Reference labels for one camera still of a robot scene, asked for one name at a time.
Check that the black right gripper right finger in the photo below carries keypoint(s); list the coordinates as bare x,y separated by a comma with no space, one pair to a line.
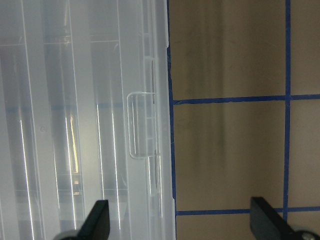
266,223

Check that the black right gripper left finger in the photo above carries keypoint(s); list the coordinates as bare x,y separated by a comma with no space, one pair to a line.
97,224

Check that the clear plastic box lid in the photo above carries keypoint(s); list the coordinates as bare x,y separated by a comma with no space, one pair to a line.
84,116

